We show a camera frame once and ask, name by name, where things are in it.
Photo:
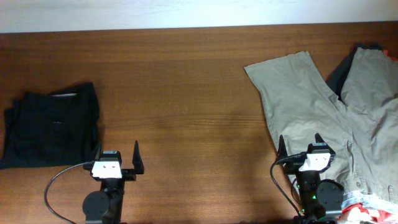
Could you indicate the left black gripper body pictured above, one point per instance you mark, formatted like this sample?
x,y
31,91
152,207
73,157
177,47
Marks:
x,y
130,173

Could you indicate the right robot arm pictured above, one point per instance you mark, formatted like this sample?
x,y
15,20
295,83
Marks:
x,y
321,200

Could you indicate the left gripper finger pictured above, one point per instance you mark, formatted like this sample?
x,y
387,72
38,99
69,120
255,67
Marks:
x,y
97,151
136,159

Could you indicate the black garment under pile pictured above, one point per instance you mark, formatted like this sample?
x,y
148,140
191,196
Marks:
x,y
337,78

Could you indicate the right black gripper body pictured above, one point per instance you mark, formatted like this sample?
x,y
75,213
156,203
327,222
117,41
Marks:
x,y
293,165

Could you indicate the khaki shorts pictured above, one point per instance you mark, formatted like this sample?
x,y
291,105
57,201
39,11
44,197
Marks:
x,y
360,124

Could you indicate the folded black pants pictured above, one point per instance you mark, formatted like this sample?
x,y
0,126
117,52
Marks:
x,y
57,129

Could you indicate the red white patterned garment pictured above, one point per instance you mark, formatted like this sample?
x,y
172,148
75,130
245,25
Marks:
x,y
359,207

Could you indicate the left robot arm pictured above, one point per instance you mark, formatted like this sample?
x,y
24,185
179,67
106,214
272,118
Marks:
x,y
105,205

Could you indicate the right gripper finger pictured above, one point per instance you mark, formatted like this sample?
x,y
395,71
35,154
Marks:
x,y
318,138
281,152

